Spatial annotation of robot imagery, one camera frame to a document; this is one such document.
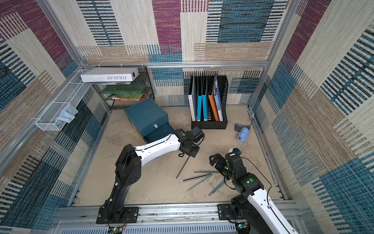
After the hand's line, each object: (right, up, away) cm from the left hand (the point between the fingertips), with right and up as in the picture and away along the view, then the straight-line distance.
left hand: (193, 151), depth 88 cm
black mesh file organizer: (+9, +32, 0) cm, 33 cm away
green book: (-43, +37, +6) cm, 57 cm away
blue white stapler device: (+33, +12, +9) cm, 36 cm away
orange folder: (+13, +27, +4) cm, 30 cm away
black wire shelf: (-61, +32, +33) cm, 76 cm away
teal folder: (+4, +27, +1) cm, 28 cm away
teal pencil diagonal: (+3, -17, -5) cm, 18 cm away
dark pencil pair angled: (0, -15, -3) cm, 15 cm away
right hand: (+11, -3, -9) cm, 14 cm away
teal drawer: (-23, +11, +1) cm, 26 cm away
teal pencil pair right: (+13, -19, -7) cm, 23 cm away
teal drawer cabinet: (-24, +18, -3) cm, 31 cm away
